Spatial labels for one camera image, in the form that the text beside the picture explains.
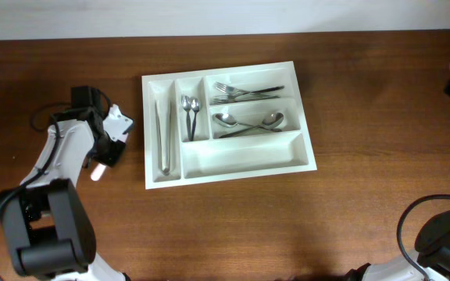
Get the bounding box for small silver teaspoon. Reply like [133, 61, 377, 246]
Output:
[190, 97, 202, 141]
[181, 95, 191, 140]

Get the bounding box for white plastic knife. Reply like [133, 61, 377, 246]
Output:
[90, 163, 107, 181]

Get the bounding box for silver fork dark handle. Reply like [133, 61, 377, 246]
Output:
[213, 82, 284, 97]

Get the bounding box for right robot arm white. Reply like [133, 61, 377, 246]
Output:
[341, 194, 450, 281]

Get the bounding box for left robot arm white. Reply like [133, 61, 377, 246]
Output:
[0, 86, 134, 280]

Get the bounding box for metal kitchen tongs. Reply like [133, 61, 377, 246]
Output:
[155, 99, 171, 175]

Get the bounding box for white cutlery tray organizer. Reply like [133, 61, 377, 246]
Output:
[141, 61, 317, 190]

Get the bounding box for large silver spoon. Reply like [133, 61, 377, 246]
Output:
[212, 112, 284, 131]
[213, 112, 284, 138]

